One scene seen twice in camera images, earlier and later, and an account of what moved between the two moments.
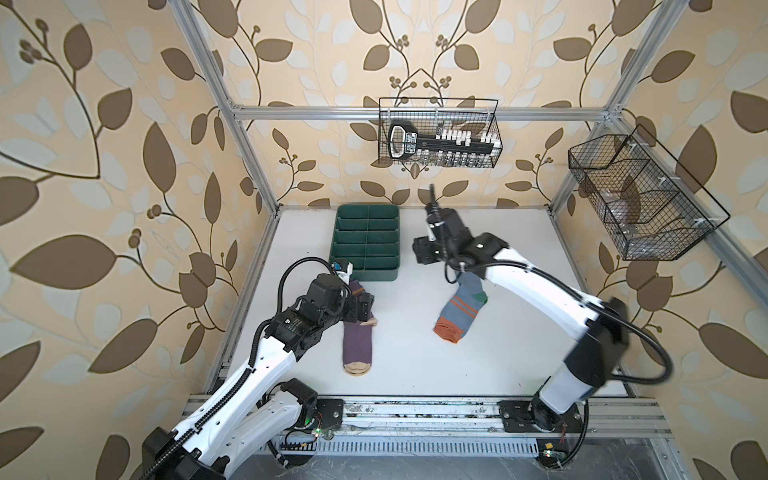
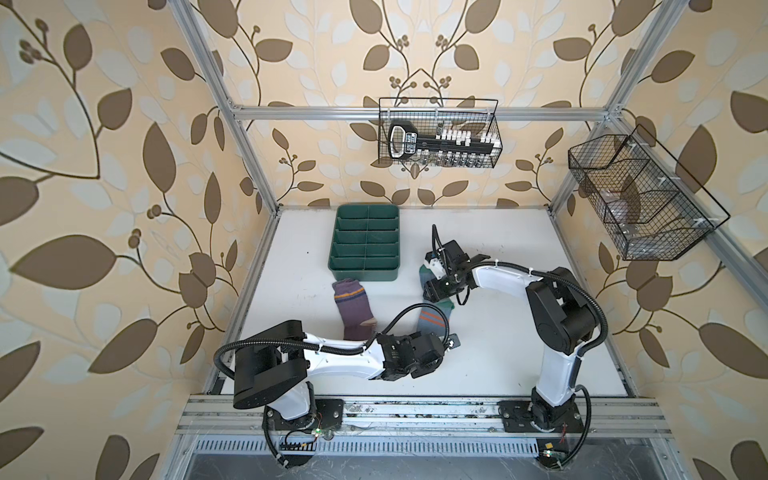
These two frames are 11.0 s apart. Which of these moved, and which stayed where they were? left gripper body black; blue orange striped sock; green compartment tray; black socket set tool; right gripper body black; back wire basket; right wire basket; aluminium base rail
Moved: right gripper body black; left gripper body black; blue orange striped sock
Stayed: back wire basket; aluminium base rail; green compartment tray; black socket set tool; right wire basket
